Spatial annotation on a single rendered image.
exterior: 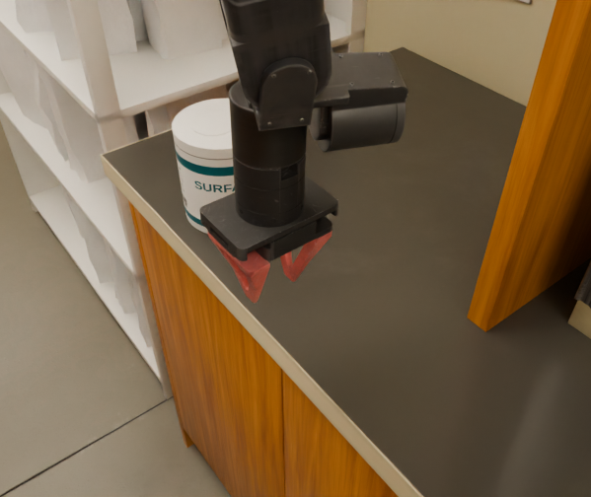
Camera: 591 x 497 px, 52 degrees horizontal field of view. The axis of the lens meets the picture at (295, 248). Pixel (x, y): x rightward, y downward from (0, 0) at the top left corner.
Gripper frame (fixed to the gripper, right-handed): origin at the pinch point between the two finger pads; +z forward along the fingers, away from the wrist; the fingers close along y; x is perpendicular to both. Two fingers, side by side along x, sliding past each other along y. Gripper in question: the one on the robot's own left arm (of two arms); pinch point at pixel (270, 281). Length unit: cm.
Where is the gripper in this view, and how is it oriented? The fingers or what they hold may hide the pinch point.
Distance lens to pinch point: 57.4
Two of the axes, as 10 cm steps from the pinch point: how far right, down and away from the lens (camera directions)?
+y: 7.9, -4.0, 4.6
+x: -6.1, -5.4, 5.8
